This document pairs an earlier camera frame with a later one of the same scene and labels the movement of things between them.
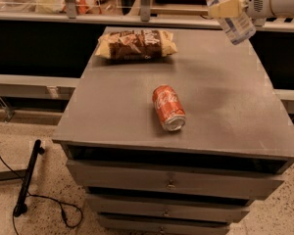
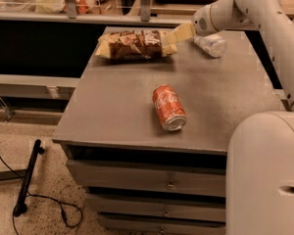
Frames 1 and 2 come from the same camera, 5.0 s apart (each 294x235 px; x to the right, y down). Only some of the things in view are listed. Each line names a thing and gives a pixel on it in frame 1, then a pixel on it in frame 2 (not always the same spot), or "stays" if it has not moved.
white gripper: x=256 y=0 to x=202 y=23
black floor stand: x=22 y=208 stays
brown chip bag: x=136 y=44 stays
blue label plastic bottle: x=238 y=28 to x=214 y=44
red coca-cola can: x=169 y=108 stays
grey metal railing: x=69 y=10 stays
